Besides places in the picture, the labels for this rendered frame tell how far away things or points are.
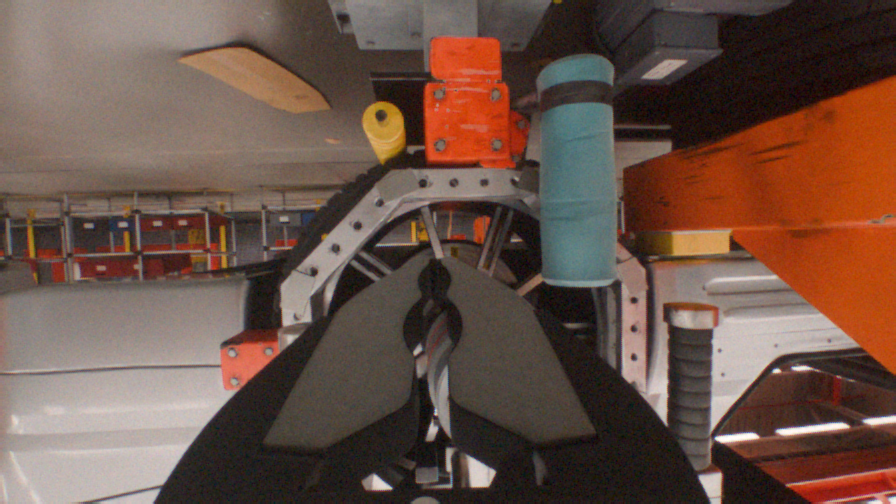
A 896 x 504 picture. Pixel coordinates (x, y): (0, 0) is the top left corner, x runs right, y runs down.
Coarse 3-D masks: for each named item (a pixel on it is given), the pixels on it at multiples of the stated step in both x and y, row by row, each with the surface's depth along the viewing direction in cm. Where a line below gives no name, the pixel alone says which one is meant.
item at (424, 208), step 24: (408, 216) 68; (504, 216) 61; (528, 216) 60; (432, 240) 60; (504, 240) 61; (528, 240) 78; (360, 264) 59; (384, 264) 59; (480, 264) 61; (336, 288) 58; (528, 288) 62; (552, 288) 80; (576, 288) 67; (432, 312) 60; (552, 312) 82; (576, 312) 69; (600, 312) 61; (600, 336) 61; (432, 408) 81; (432, 432) 61; (408, 456) 60
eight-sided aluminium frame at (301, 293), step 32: (384, 192) 48; (416, 192) 49; (448, 192) 49; (480, 192) 50; (512, 192) 50; (352, 224) 48; (320, 256) 48; (352, 256) 53; (288, 288) 48; (320, 288) 51; (608, 288) 56; (640, 288) 52; (288, 320) 48; (608, 320) 57; (640, 320) 53; (608, 352) 57; (640, 352) 53; (640, 384) 53; (384, 480) 50; (448, 480) 56
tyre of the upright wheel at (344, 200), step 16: (400, 160) 57; (416, 160) 57; (528, 160) 60; (368, 176) 57; (336, 192) 57; (352, 192) 56; (368, 192) 56; (320, 208) 57; (336, 208) 56; (352, 208) 56; (320, 224) 56; (336, 224) 56; (304, 240) 56; (320, 240) 56; (288, 256) 57; (304, 256) 56; (288, 272) 56; (272, 320) 57
